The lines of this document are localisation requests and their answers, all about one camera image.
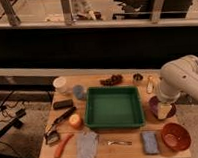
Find blue sponge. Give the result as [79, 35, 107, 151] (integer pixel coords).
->
[141, 131, 159, 155]

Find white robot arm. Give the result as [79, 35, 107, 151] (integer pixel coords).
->
[155, 55, 198, 119]

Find small metal cup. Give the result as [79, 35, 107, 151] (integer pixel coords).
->
[132, 73, 144, 83]

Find wooden table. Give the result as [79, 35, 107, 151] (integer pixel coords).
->
[39, 73, 191, 158]

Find green plastic tray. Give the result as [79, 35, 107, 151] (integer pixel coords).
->
[84, 86, 145, 130]

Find metal fork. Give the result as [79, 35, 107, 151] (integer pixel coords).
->
[104, 140, 132, 145]

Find black handled tongs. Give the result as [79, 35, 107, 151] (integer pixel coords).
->
[47, 107, 76, 132]

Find grey blue cup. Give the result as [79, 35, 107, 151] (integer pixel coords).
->
[73, 85, 86, 100]

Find bunch of dark grapes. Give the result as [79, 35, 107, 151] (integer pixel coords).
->
[100, 74, 123, 86]

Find black brush block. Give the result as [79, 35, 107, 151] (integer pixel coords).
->
[53, 99, 74, 110]

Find grey cloth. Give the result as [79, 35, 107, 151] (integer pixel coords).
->
[76, 132, 99, 158]

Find purple plate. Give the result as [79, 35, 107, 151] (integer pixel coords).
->
[149, 96, 176, 120]

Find red bowl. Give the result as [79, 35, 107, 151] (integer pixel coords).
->
[160, 123, 191, 152]

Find white plastic cup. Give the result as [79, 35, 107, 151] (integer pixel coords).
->
[53, 76, 68, 93]

